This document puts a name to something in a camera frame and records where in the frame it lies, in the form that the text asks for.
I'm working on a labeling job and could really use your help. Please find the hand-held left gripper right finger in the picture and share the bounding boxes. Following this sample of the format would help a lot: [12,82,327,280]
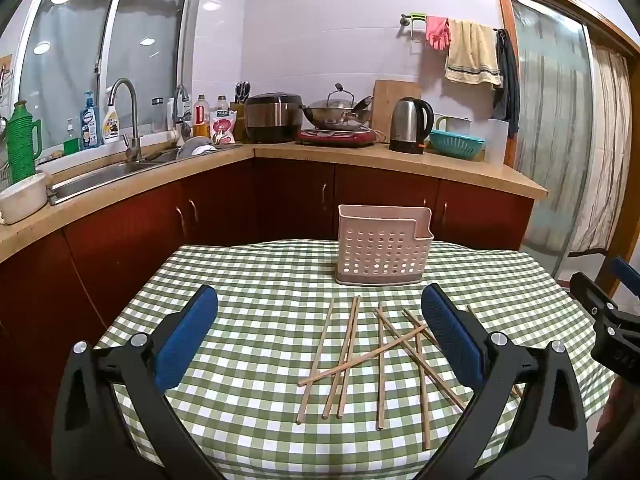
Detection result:
[420,283,589,480]

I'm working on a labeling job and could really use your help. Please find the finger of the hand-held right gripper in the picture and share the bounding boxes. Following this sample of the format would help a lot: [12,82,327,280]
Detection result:
[610,255,640,294]
[570,270,619,317]

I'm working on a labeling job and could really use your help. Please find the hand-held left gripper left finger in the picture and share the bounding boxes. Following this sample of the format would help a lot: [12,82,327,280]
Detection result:
[51,284,221,480]

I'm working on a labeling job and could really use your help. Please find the pink perforated utensil basket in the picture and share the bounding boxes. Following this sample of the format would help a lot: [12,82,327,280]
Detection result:
[334,204,435,287]

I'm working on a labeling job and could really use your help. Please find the green checkered tablecloth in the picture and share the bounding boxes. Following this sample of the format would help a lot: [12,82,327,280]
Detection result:
[95,240,618,480]

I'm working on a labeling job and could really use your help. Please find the striped curtain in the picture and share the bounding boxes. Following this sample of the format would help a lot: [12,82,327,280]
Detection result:
[570,45,634,256]

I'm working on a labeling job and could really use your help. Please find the frosted glass door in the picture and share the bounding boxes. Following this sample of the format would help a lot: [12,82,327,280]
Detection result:
[509,0,597,281]

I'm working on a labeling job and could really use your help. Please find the beige kitchen countertop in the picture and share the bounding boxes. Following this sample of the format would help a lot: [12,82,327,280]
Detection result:
[0,140,550,263]

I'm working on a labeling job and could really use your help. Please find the translucent plastic pitcher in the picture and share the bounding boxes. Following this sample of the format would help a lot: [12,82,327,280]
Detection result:
[484,118,510,167]

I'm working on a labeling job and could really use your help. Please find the stainless steel sink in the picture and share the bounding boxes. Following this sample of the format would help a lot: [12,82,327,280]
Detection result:
[47,144,242,206]

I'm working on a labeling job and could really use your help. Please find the white bowl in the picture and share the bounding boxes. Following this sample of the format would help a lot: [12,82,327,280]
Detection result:
[177,136,217,159]

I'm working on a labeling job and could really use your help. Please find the teal plastic colander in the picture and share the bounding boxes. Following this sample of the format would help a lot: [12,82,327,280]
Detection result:
[429,129,486,157]

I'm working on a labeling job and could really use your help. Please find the pink refill pouch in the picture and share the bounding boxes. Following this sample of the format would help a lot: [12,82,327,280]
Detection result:
[209,110,237,145]

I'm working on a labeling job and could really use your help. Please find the steel electric kettle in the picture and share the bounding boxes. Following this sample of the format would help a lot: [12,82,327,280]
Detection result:
[389,96,435,155]

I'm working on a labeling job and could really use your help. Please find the white enamel mug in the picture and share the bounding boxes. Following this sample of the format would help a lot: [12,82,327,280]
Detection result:
[434,114,473,134]

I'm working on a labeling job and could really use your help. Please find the white lidded pot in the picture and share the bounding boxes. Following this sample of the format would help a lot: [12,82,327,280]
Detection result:
[0,172,53,225]

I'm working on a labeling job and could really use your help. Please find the dark hanging cloth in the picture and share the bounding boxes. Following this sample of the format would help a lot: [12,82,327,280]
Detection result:
[492,29,521,139]

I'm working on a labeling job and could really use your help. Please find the tall curved steel faucet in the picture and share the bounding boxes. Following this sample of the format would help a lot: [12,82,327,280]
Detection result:
[107,78,143,162]

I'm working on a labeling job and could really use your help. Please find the yellow oil bottle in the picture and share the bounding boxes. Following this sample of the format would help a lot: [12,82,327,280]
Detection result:
[193,94,210,139]

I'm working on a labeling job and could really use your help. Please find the white spray bottle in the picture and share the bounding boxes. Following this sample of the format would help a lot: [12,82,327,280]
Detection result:
[102,102,123,145]

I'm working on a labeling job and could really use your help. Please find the knife block with scissors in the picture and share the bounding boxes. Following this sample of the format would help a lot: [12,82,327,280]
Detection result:
[230,81,252,142]

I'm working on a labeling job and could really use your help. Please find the red induction cooker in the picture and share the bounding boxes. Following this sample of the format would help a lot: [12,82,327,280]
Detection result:
[296,128,379,149]

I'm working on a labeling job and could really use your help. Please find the small steel faucet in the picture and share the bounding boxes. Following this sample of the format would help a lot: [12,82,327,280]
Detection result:
[172,85,194,142]

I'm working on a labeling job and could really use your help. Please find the blue detergent bottle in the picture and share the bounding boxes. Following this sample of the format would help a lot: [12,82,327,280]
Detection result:
[80,91,100,149]

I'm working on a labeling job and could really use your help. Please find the dark rice cooker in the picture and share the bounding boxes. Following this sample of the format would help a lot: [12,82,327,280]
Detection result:
[244,92,304,144]

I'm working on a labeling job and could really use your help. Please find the wooden cutting board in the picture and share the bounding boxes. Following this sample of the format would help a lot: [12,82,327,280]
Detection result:
[372,80,422,138]

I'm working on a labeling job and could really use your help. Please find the steel wok with lid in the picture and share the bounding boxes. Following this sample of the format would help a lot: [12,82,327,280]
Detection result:
[302,84,375,131]

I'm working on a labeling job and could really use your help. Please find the green thermos flask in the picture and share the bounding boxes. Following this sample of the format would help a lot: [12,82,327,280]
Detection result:
[6,101,42,184]

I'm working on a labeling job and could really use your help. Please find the yellow hanging towel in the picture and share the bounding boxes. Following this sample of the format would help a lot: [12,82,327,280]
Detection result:
[444,19,503,86]

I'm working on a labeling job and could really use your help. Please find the pink rubber glove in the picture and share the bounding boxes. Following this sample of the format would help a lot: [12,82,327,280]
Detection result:
[425,16,452,51]

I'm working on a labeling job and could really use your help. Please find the sliding glass window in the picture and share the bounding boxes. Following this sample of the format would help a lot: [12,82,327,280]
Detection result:
[10,0,201,153]

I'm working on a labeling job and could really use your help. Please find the wooden door frame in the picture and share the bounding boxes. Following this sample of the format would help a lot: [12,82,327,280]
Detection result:
[491,0,640,306]

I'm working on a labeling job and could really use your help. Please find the wall towel rack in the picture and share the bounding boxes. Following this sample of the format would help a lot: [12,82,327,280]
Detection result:
[399,12,502,42]

